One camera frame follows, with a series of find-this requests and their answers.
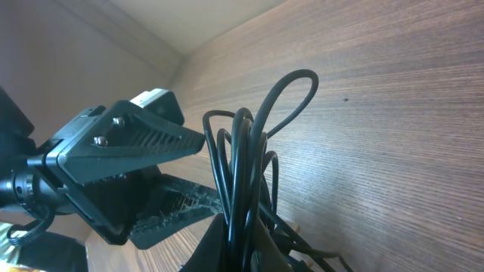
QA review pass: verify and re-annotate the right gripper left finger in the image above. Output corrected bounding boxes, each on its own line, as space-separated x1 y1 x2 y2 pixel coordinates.
180 214 227 272

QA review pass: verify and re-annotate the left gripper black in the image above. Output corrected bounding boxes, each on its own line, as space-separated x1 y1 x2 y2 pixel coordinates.
28 100 222 249

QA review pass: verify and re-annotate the black USB cable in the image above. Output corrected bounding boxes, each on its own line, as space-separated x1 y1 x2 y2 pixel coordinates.
202 69 355 272

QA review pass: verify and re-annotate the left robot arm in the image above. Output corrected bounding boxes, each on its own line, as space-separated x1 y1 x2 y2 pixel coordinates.
1 88 222 249

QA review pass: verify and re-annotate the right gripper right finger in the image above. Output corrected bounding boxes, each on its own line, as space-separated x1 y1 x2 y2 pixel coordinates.
251 219 294 272

